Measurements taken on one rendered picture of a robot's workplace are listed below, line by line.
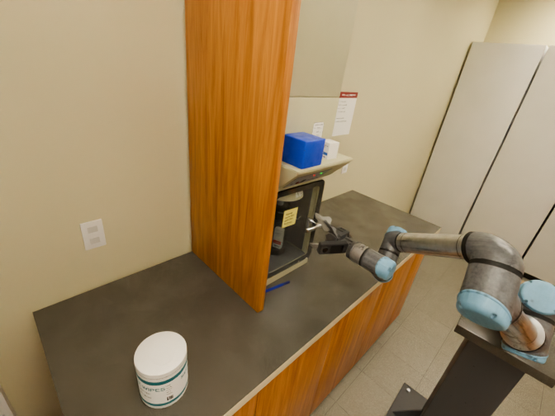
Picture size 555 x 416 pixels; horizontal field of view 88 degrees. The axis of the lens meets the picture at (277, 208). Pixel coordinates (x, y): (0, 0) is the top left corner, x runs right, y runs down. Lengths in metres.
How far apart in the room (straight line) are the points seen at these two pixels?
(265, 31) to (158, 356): 0.88
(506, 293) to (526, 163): 2.98
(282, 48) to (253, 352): 0.91
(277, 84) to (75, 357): 1.00
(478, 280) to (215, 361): 0.79
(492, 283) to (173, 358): 0.83
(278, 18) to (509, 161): 3.29
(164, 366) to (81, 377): 0.30
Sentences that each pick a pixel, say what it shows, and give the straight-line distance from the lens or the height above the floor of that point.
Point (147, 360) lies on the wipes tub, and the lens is 0.90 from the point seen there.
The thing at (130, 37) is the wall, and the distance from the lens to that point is 1.15.
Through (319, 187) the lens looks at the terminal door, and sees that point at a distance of 1.21.
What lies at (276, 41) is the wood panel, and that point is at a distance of 0.83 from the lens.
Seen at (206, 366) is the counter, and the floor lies 0.94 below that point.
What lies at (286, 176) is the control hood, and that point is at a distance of 0.93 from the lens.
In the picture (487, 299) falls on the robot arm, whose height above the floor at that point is 1.35.
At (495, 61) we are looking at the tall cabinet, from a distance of 3.85.
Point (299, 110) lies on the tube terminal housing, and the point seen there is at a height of 1.67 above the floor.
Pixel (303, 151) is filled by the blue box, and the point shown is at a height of 1.57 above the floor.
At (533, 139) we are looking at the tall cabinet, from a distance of 3.79.
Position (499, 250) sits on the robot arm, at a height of 1.44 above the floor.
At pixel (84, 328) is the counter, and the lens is 1.23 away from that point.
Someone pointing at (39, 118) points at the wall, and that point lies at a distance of 1.11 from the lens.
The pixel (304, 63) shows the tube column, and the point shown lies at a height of 1.81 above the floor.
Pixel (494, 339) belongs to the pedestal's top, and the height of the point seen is 0.94.
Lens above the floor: 1.81
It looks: 27 degrees down
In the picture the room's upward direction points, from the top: 7 degrees clockwise
